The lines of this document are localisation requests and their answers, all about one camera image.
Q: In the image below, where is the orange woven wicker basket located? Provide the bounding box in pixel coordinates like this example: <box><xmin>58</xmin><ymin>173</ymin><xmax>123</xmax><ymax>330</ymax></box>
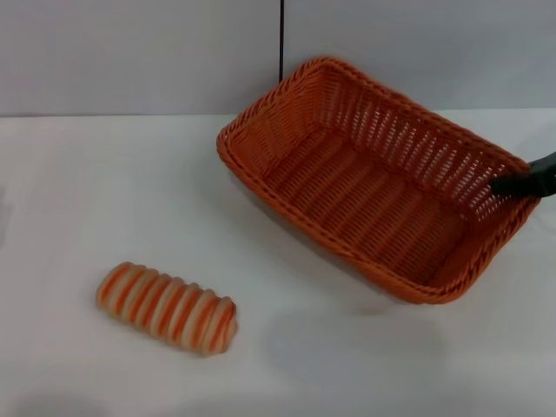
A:
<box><xmin>215</xmin><ymin>55</ymin><xmax>544</xmax><ymax>308</ymax></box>

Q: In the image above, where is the orange white striped bread roll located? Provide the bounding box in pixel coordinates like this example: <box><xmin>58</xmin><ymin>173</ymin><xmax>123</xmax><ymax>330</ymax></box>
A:
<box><xmin>96</xmin><ymin>261</ymin><xmax>239</xmax><ymax>358</ymax></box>

